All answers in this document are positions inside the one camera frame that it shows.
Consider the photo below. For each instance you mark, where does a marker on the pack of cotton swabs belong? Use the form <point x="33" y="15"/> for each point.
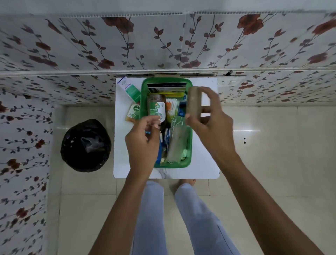
<point x="173" y="109"/>

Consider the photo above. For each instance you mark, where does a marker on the person's right forearm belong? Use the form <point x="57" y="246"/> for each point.
<point x="262" y="205"/>

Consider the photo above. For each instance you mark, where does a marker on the person's right thumb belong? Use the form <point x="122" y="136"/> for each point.
<point x="195" y="120"/>

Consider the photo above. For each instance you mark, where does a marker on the person's left leg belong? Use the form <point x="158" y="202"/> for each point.
<point x="151" y="220"/>

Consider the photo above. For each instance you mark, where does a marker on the brown bottle with green label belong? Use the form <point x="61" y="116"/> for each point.
<point x="156" y="106"/>

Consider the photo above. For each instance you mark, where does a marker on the person's right leg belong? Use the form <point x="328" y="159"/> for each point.
<point x="199" y="220"/>

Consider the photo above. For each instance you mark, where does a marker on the person's right foot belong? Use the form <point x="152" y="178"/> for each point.
<point x="187" y="181"/>

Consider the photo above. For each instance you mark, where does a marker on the person's right hand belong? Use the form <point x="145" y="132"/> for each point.
<point x="215" y="131"/>

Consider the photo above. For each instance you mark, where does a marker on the blue flat packet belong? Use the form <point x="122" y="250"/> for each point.
<point x="160" y="153"/>

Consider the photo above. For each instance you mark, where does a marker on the black and yellow flat packet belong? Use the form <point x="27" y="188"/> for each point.
<point x="166" y="86"/>

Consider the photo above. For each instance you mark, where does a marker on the clear crumpled plastic wrapper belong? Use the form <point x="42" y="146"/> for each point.
<point x="89" y="144"/>

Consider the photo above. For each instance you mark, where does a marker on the orange soap packet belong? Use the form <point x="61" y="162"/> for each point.
<point x="133" y="113"/>

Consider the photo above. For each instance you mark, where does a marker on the blue round tin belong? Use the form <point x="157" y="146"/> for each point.
<point x="185" y="97"/>

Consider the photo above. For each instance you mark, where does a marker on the plastic-wrapped gauze roll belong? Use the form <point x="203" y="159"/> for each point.
<point x="178" y="139"/>

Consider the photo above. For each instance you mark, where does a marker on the person's left hand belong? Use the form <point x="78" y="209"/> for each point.
<point x="140" y="149"/>

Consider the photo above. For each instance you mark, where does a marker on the green plastic basket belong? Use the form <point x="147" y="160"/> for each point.
<point x="143" y="89"/>

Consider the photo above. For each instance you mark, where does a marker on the white and green carton box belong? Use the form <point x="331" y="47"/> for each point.
<point x="129" y="90"/>

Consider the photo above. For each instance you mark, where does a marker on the black bin with bag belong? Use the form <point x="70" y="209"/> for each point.
<point x="85" y="145"/>

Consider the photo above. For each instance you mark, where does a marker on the beige bandage roll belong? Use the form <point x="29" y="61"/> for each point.
<point x="193" y="101"/>

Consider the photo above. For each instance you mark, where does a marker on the person's leg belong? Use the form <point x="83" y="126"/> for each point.
<point x="199" y="220"/>
<point x="151" y="220"/>

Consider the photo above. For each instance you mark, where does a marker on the person's left thumb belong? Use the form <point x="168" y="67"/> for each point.
<point x="154" y="128"/>

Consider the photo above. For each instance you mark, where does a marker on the person's left forearm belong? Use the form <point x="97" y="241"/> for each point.
<point x="120" y="210"/>

